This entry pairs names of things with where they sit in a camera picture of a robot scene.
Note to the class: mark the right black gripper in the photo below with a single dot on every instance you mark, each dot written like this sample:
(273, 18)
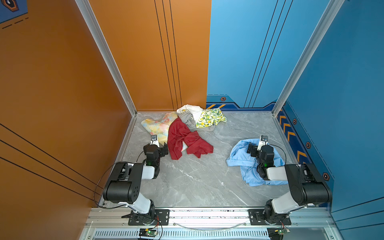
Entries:
(254, 148)

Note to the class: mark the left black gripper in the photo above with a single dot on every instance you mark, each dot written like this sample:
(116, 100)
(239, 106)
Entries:
(163, 151)

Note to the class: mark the light blue cloth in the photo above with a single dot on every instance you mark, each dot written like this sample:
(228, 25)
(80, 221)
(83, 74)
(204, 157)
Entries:
(248, 164)

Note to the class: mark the pastel floral cloth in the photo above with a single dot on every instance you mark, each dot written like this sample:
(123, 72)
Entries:
(160, 127)

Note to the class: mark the dark red cloth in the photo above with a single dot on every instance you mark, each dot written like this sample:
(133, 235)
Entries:
(178, 134)

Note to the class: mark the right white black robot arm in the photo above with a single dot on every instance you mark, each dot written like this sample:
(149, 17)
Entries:
(307, 187)

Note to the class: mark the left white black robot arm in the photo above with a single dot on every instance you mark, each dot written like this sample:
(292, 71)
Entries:
(123, 186)

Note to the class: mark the grey cloth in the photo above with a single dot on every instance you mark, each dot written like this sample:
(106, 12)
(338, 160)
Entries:
(188, 119)

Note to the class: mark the white cloth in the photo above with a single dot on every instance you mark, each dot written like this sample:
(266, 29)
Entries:
(196, 111)

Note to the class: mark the lemon print cloth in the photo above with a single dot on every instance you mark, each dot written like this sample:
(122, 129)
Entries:
(210, 117)

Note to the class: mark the left green circuit board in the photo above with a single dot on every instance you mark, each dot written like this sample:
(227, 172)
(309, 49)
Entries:
(148, 234)

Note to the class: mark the green circuit board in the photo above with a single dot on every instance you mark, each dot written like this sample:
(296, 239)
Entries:
(282, 231)
(148, 234)

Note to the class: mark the right green circuit board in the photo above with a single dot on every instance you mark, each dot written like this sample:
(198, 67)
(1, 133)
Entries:
(282, 231)

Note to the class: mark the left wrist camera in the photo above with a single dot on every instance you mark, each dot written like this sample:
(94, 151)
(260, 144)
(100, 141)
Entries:
(154, 141)

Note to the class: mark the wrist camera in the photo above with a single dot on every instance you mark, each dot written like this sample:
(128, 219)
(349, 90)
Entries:
(154, 141)
(262, 142)

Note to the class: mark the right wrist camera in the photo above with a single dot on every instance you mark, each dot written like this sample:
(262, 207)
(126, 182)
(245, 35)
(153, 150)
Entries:
(262, 142)

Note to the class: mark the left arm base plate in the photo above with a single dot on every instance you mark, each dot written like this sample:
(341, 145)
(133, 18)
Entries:
(158, 216)

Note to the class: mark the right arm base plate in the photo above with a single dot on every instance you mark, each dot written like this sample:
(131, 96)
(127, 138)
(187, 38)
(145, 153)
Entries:
(259, 217)

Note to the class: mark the aluminium front rail frame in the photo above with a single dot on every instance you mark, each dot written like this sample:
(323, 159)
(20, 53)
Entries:
(215, 223)

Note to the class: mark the right aluminium corner post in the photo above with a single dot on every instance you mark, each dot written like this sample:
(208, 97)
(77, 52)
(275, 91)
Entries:
(317, 36)

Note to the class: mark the aluminium corner post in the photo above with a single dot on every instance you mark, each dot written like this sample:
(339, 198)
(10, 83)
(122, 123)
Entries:
(317, 36)
(101, 42)

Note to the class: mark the left aluminium corner post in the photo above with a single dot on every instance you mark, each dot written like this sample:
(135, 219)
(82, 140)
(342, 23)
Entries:
(101, 42)

